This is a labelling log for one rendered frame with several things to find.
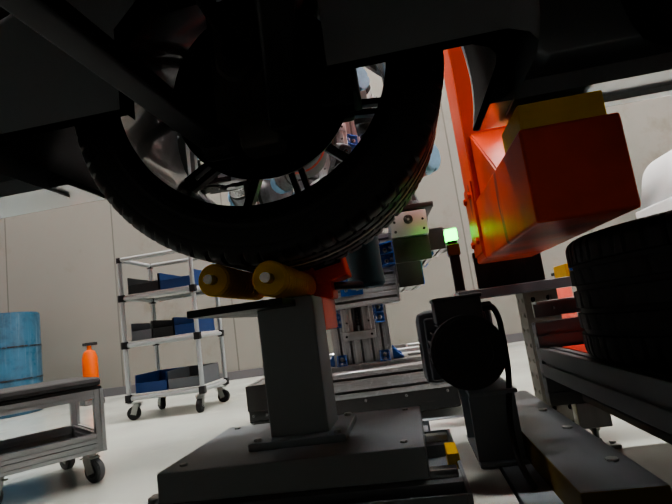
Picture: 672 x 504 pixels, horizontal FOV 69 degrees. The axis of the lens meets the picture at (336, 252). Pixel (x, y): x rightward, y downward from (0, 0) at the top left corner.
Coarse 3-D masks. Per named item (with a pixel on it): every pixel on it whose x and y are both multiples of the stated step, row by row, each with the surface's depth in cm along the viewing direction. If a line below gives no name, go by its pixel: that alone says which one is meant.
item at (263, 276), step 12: (264, 264) 77; (276, 264) 76; (264, 276) 74; (276, 276) 76; (288, 276) 77; (300, 276) 86; (264, 288) 76; (276, 288) 76; (288, 288) 78; (300, 288) 86; (312, 288) 96
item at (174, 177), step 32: (160, 32) 94; (192, 32) 101; (160, 64) 98; (384, 64) 92; (384, 96) 78; (128, 128) 86; (160, 128) 100; (160, 160) 94; (352, 160) 77; (192, 192) 100; (256, 192) 100; (320, 192) 78
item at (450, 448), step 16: (432, 432) 98; (448, 432) 95; (432, 448) 88; (448, 448) 80; (432, 464) 84; (448, 464) 77; (416, 480) 70; (432, 480) 70; (448, 480) 69; (464, 480) 68; (256, 496) 74; (272, 496) 73; (288, 496) 72; (304, 496) 71; (320, 496) 70; (336, 496) 70; (352, 496) 70; (368, 496) 69; (384, 496) 69; (400, 496) 69; (416, 496) 68; (432, 496) 64; (448, 496) 63; (464, 496) 63
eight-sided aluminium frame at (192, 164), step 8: (376, 72) 111; (184, 144) 110; (184, 152) 110; (192, 152) 114; (184, 160) 110; (192, 160) 114; (184, 168) 109; (192, 168) 114; (200, 192) 113; (208, 200) 108
